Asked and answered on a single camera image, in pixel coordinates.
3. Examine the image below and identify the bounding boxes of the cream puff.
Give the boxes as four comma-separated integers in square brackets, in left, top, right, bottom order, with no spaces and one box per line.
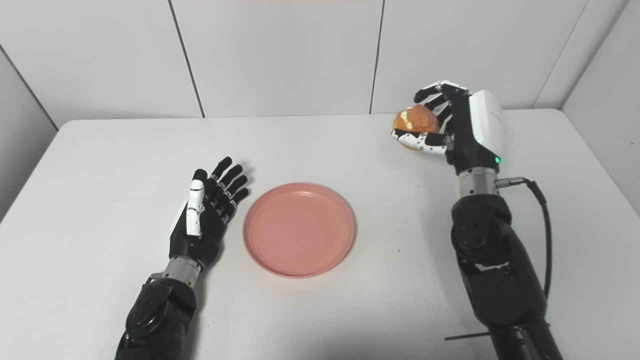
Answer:
[392,104,441,151]

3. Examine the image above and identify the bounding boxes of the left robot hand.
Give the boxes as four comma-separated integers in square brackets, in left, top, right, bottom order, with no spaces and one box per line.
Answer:
[168,156,250,270]

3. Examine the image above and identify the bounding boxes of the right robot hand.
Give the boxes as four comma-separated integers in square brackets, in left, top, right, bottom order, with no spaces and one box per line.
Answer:
[391,80,505,175]

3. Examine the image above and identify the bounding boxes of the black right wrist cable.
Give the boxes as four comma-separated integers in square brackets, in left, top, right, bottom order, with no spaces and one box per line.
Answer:
[495,176,553,301]

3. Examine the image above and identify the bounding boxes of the pink plate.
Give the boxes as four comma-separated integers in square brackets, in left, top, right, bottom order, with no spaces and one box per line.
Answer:
[242,182,356,279]

